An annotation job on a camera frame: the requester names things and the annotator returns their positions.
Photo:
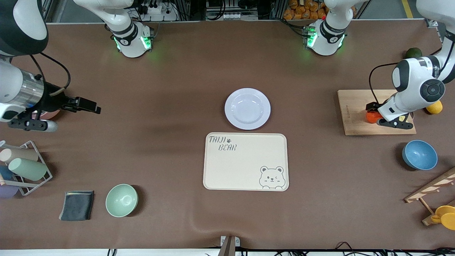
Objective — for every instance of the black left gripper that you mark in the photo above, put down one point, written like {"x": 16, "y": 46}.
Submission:
{"x": 372, "y": 106}

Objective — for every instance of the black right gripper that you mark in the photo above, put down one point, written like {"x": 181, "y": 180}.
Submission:
{"x": 53, "y": 100}

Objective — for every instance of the orange fruit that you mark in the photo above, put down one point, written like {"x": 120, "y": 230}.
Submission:
{"x": 372, "y": 117}

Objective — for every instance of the white round plate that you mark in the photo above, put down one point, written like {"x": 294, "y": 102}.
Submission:
{"x": 247, "y": 108}

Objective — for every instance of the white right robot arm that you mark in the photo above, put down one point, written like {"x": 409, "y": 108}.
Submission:
{"x": 131, "y": 44}

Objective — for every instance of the wooden cutting board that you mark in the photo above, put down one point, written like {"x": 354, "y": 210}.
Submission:
{"x": 355, "y": 121}

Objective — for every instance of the pink bowl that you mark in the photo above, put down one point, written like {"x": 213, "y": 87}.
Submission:
{"x": 49, "y": 114}

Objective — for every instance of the yellow lemon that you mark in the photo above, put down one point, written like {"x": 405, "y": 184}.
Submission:
{"x": 436, "y": 107}

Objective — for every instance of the blue bowl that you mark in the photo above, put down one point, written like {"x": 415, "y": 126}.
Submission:
{"x": 419, "y": 155}

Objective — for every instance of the dark green avocado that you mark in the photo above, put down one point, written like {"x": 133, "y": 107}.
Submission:
{"x": 413, "y": 53}

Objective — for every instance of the beige cup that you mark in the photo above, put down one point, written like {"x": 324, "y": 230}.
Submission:
{"x": 21, "y": 155}

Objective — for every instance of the mint green cup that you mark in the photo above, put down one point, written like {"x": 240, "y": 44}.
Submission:
{"x": 28, "y": 169}

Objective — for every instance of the wooden drying rack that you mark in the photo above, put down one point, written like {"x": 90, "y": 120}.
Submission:
{"x": 432, "y": 185}

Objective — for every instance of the light green bowl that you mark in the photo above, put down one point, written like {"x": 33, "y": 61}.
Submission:
{"x": 121, "y": 200}

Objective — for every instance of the dark grey folded cloth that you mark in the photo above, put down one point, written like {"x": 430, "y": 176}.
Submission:
{"x": 76, "y": 206}

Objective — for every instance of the blue cup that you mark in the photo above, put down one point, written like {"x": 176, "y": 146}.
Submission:
{"x": 5, "y": 172}

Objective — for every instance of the white power strip with plugs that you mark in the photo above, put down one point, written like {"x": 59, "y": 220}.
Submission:
{"x": 158, "y": 12}

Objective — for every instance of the pile of orange toy food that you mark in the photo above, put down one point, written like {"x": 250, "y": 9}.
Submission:
{"x": 305, "y": 10}

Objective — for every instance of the purple cup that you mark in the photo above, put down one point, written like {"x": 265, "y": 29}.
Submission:
{"x": 7, "y": 192}

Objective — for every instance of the yellow cup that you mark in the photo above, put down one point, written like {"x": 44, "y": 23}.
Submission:
{"x": 447, "y": 217}

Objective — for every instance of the cream bear print tray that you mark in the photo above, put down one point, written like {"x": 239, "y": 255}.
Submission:
{"x": 245, "y": 167}

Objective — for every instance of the long white power strip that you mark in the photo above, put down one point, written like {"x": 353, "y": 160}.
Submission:
{"x": 233, "y": 16}

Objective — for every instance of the grey camera stand bracket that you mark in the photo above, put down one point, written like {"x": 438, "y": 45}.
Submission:
{"x": 229, "y": 245}

